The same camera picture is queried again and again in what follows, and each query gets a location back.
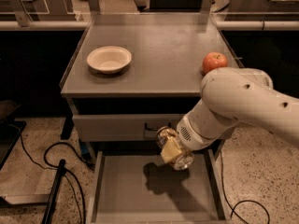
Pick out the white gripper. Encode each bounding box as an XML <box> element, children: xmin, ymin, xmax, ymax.
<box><xmin>161</xmin><ymin>114</ymin><xmax>218</xmax><ymax>163</ymax></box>

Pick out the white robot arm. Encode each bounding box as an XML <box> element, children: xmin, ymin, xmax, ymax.
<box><xmin>157</xmin><ymin>67</ymin><xmax>299</xmax><ymax>170</ymax></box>

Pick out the grey top drawer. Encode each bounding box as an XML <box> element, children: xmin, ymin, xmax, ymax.
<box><xmin>72</xmin><ymin>112</ymin><xmax>242</xmax><ymax>142</ymax></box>

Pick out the open grey middle drawer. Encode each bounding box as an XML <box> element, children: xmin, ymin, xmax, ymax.
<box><xmin>86</xmin><ymin>150</ymin><xmax>231</xmax><ymax>224</ymax></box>

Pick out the grey metal drawer cabinet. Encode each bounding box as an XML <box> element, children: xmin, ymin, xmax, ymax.
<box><xmin>59</xmin><ymin>12</ymin><xmax>256</xmax><ymax>224</ymax></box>

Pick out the red apple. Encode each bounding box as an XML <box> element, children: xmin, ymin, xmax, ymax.
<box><xmin>202</xmin><ymin>52</ymin><xmax>228</xmax><ymax>75</ymax></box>

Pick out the white paper bowl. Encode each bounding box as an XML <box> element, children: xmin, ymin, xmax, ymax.
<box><xmin>87</xmin><ymin>46</ymin><xmax>132</xmax><ymax>75</ymax></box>

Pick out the black bar on floor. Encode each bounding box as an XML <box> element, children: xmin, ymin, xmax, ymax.
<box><xmin>42</xmin><ymin>160</ymin><xmax>65</xmax><ymax>224</ymax></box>

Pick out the dark device at left edge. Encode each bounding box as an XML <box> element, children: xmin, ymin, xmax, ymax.
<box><xmin>0</xmin><ymin>99</ymin><xmax>28</xmax><ymax>171</ymax></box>

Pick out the black drawer handle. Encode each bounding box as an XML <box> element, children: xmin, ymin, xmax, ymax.
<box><xmin>144</xmin><ymin>122</ymin><xmax>172</xmax><ymax>132</ymax></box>

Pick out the black floor cable right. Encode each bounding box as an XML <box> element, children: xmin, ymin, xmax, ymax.
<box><xmin>220</xmin><ymin>151</ymin><xmax>271</xmax><ymax>224</ymax></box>

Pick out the black floor cable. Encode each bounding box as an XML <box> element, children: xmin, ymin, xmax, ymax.
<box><xmin>8</xmin><ymin>123</ymin><xmax>96</xmax><ymax>224</ymax></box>
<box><xmin>220</xmin><ymin>151</ymin><xmax>271</xmax><ymax>224</ymax></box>

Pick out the black floor cable left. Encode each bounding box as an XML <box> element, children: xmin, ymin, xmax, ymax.
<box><xmin>8</xmin><ymin>123</ymin><xmax>96</xmax><ymax>224</ymax></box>

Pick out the white horizontal rail pipe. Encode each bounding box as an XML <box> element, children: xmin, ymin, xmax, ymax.
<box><xmin>0</xmin><ymin>21</ymin><xmax>299</xmax><ymax>31</ymax></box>

